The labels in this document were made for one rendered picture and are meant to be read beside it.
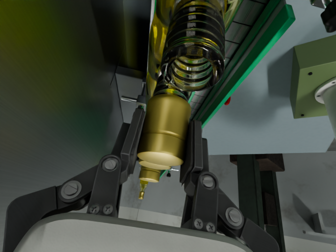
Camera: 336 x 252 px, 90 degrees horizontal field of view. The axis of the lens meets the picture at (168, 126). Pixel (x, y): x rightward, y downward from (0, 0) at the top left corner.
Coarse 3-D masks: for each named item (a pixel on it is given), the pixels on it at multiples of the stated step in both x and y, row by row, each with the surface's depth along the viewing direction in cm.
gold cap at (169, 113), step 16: (160, 96) 12; (176, 96) 12; (160, 112) 11; (176, 112) 12; (144, 128) 12; (160, 128) 11; (176, 128) 11; (144, 144) 11; (160, 144) 10; (176, 144) 11; (144, 160) 12; (160, 160) 12; (176, 160) 11
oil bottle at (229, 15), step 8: (160, 0) 10; (168, 0) 10; (224, 0) 9; (232, 0) 9; (240, 0) 10; (160, 8) 11; (168, 8) 10; (224, 8) 9; (232, 8) 10; (160, 16) 11; (168, 16) 11; (224, 16) 10; (232, 16) 10; (168, 24) 11; (224, 24) 11
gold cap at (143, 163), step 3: (141, 159) 16; (141, 162) 17; (144, 162) 16; (147, 162) 16; (144, 165) 18; (147, 165) 18; (150, 165) 17; (153, 165) 17; (156, 165) 17; (159, 165) 17; (162, 165) 16; (153, 168) 18; (156, 168) 18; (159, 168) 18; (162, 168) 18; (165, 168) 18; (168, 168) 17
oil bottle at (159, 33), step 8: (152, 24) 14; (160, 24) 13; (152, 32) 14; (160, 32) 13; (152, 40) 14; (160, 40) 13; (152, 48) 14; (160, 48) 13; (152, 56) 14; (160, 56) 14; (152, 64) 15; (152, 72) 15
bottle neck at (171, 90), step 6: (162, 78) 13; (156, 84) 14; (162, 84) 13; (168, 84) 13; (156, 90) 13; (162, 90) 13; (168, 90) 13; (174, 90) 13; (180, 90) 13; (180, 96) 13; (186, 96) 13
